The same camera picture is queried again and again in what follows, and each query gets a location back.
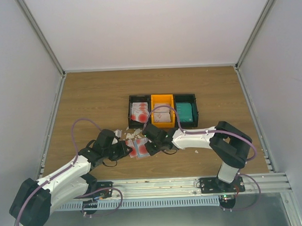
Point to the aluminium front rail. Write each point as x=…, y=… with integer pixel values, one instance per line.
x=172, y=187

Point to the red white cards stack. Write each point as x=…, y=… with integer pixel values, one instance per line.
x=139, y=112

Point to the orange middle card bin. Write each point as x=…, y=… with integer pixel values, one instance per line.
x=161, y=98

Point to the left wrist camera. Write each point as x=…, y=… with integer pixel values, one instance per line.
x=118, y=133

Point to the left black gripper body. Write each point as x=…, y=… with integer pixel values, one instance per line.
x=115, y=154

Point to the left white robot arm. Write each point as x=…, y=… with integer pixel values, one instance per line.
x=36, y=200

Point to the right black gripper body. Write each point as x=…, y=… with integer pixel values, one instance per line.
x=155, y=150

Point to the red white card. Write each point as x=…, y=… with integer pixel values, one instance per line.
x=133, y=152
x=141, y=146

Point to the black right card bin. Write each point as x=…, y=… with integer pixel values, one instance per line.
x=188, y=98

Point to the black card bin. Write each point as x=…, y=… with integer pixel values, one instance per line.
x=188, y=98
x=138, y=98

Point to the teal cards stack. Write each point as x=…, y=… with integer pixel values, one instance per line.
x=184, y=111

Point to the white cards in orange bin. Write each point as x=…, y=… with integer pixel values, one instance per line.
x=162, y=113

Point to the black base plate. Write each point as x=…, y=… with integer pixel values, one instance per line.
x=227, y=192
x=101, y=190

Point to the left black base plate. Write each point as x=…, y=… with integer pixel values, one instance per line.
x=101, y=190

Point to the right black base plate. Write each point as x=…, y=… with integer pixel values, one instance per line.
x=227, y=192

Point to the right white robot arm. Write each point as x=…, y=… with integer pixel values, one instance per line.
x=229, y=143

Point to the pink card holder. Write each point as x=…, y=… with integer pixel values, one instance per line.
x=139, y=156

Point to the black left card bin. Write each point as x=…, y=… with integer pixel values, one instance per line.
x=138, y=98

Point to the grey slotted cable duct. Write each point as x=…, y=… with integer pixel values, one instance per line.
x=154, y=203

